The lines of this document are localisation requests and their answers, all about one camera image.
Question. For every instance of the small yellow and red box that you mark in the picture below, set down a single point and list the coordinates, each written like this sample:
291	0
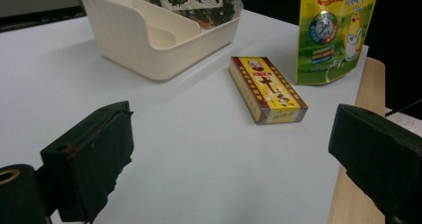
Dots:
268	88

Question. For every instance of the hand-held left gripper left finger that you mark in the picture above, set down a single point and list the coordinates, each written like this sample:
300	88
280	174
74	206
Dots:
89	161

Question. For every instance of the cream plastic divided container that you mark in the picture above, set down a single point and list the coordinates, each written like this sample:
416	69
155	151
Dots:
126	38

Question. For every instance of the yellow green spouted pouch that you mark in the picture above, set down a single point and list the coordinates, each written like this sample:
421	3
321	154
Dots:
331	51

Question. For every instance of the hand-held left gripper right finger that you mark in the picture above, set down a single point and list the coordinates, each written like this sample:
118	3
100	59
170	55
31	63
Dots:
384	157

